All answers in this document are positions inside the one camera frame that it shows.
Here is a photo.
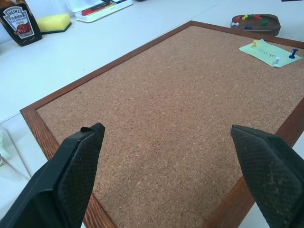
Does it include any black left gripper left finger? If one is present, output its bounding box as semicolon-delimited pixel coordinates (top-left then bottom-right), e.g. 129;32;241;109
0;122;106;228

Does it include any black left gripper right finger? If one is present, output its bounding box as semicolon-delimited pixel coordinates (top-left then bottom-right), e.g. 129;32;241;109
229;124;304;228

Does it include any light green paper note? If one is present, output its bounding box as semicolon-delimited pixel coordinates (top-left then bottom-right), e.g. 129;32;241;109
238;39;303;68

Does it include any wood framed cork board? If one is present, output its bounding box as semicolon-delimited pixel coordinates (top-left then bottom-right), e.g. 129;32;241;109
19;20;304;228

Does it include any dark wooden pin tray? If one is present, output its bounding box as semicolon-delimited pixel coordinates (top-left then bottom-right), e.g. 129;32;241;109
230;14;281;37

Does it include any yellow green sponge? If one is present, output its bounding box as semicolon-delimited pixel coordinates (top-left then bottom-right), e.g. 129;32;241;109
36;13;72;35

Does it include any Heinz black pepper sauce bottle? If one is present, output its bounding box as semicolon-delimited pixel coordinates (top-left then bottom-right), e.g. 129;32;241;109
0;0;43;47

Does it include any white marker tray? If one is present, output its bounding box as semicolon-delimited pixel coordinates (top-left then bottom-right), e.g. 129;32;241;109
67;0;134;23

